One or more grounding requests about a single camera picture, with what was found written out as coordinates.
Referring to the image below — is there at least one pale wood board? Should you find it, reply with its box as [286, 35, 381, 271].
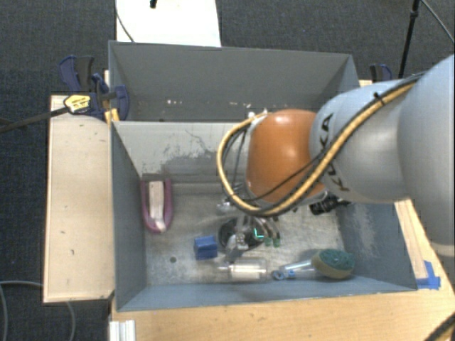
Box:
[42, 94, 115, 303]

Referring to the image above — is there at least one black cylinder on white bracket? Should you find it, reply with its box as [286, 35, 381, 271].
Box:
[309, 193, 352, 216]

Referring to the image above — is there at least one blue box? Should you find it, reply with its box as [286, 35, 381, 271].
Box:
[193, 234, 219, 261]

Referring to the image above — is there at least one green sponge dish wand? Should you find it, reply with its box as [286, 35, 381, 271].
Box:
[271, 248, 357, 281]

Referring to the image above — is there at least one grey metal bin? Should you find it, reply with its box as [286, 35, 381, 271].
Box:
[107, 40, 419, 313]

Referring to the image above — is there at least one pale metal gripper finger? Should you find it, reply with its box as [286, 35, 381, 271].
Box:
[223, 234, 250, 264]

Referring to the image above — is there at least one purple and white brush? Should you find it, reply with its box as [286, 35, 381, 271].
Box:
[139, 177, 176, 234]

